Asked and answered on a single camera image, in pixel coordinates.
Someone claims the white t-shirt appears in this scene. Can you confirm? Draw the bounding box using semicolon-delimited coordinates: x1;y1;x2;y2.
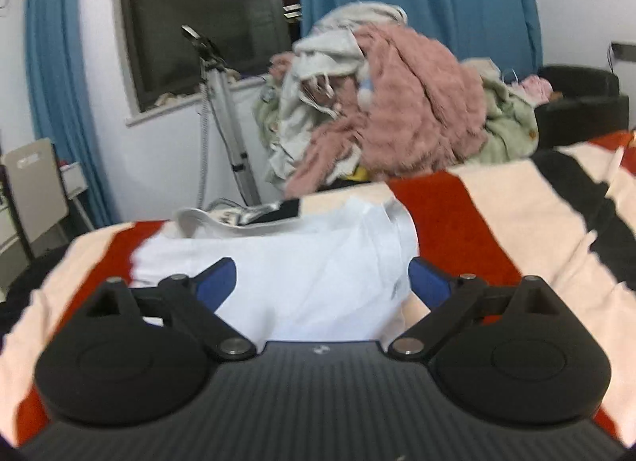
129;195;421;343

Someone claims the dark window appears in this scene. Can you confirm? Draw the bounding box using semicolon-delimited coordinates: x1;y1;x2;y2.
112;0;301;126

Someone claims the small pink garment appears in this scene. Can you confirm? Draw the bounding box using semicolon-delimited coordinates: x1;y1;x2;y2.
512;74;553;104

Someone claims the black armchair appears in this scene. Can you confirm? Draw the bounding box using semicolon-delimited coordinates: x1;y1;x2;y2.
534;65;631;150

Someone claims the red black striped blanket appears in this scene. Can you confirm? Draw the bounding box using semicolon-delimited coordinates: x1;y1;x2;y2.
0;130;636;447

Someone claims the pink fluffy garment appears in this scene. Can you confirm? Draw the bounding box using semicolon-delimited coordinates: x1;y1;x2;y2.
285;24;490;198

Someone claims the dark cloth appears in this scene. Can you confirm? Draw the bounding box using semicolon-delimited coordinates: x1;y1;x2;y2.
0;245;75;337

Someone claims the metal stand with hose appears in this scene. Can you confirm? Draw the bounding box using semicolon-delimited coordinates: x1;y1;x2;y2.
181;25;262;211

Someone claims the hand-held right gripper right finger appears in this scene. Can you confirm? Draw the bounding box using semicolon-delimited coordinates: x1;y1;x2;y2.
388;256;564;361

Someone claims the black garment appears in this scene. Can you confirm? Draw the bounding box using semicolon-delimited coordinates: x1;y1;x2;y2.
233;199;302;226

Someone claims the beige chair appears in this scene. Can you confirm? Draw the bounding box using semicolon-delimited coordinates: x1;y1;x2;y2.
0;138;70;263

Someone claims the white side table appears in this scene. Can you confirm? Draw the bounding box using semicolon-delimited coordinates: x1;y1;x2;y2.
58;162;96;232

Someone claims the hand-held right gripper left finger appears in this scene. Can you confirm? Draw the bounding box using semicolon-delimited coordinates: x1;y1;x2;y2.
82;257;257;361

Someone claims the pale green garment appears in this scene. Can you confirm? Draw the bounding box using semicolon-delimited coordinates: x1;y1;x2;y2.
467;60;540;164

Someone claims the white crumpled garment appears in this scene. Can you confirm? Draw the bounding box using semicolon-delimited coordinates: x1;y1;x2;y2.
266;1;408;184

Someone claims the pale green printed cloth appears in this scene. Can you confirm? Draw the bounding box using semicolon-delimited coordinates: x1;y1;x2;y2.
253;86;284;154

